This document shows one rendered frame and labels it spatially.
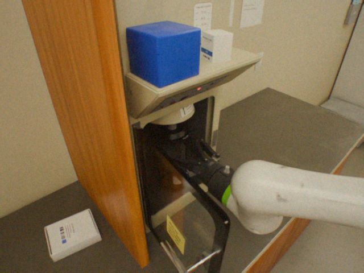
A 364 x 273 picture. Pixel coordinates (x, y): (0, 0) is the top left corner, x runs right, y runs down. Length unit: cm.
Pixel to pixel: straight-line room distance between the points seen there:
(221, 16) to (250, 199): 44
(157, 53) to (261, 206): 33
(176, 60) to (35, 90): 60
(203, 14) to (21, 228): 92
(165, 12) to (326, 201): 47
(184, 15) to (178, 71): 17
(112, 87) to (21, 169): 71
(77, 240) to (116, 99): 58
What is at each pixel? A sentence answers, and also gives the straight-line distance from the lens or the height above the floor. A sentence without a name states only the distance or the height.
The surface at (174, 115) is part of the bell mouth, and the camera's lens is 69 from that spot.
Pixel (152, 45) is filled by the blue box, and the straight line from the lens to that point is 42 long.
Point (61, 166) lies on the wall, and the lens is 110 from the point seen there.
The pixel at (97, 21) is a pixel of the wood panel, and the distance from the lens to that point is 38.
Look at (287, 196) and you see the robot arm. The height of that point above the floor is 136.
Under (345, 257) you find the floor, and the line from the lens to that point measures 224.
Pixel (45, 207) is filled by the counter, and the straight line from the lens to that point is 108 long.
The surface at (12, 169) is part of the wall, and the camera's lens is 105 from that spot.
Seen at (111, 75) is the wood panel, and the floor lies 155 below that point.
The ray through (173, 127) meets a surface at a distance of 76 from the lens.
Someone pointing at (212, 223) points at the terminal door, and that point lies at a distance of 41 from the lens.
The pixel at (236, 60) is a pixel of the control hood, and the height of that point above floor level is 151.
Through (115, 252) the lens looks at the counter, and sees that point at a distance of 88.
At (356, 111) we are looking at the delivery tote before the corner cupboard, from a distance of 345.
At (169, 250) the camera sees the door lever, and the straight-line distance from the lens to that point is 56.
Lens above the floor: 170
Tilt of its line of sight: 36 degrees down
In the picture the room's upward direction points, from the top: straight up
